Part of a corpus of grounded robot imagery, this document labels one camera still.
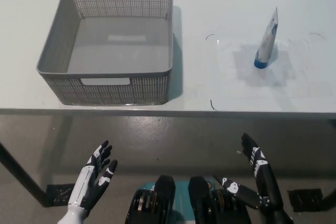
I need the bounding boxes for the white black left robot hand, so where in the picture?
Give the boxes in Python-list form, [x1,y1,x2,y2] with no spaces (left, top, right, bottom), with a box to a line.
[68,140,119,211]

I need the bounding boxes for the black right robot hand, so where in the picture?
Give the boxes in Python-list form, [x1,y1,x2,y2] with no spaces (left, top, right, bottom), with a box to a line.
[212,132,286,212]

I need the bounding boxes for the white blue shampoo tube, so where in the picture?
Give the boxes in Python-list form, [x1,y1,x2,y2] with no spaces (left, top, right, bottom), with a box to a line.
[253,6,279,69]

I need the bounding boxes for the black floor plate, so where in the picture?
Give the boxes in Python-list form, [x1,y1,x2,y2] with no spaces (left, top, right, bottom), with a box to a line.
[287,188,324,213]
[46,183,76,207]

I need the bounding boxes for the black table leg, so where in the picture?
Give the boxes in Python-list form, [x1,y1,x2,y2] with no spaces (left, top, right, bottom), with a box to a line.
[323,187,336,204]
[0,142,55,208]

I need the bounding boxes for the black teal robot torso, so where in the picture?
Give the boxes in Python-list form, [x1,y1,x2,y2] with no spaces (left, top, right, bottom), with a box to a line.
[125,174,253,224]

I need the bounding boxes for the grey perforated plastic basket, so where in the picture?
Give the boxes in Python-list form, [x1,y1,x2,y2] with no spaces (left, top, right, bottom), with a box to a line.
[36,0,174,106]

